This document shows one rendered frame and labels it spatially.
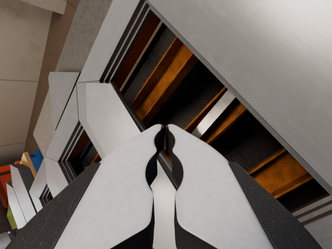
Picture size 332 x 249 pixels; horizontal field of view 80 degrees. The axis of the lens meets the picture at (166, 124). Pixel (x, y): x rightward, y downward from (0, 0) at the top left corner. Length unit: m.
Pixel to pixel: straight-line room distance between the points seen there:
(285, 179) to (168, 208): 0.30
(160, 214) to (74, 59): 0.72
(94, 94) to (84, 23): 0.35
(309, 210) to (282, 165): 0.16
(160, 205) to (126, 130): 0.22
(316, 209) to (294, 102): 0.18
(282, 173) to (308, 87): 0.27
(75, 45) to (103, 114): 0.43
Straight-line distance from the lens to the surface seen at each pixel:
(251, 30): 0.40
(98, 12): 0.87
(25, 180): 1.44
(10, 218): 3.91
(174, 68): 0.67
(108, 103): 0.62
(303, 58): 0.38
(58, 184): 1.01
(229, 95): 0.53
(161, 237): 0.60
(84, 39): 0.93
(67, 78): 0.95
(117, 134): 0.60
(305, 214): 0.44
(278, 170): 0.58
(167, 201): 0.53
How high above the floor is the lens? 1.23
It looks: 53 degrees down
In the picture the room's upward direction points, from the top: 101 degrees counter-clockwise
